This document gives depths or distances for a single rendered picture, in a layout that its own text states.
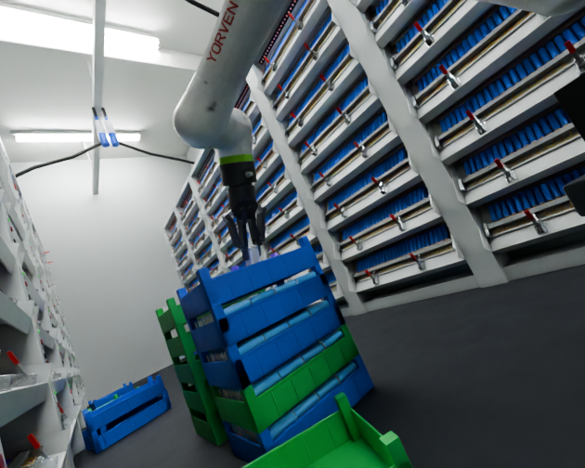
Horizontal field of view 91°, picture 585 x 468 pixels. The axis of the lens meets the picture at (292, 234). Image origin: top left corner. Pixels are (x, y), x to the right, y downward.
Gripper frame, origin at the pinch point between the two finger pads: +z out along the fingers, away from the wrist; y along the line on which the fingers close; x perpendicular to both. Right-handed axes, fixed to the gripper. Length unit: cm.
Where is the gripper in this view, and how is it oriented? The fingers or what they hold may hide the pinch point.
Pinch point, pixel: (253, 258)
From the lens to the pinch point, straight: 81.3
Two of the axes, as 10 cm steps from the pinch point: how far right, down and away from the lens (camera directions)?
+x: -6.5, -0.5, 7.6
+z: 1.3, 9.7, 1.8
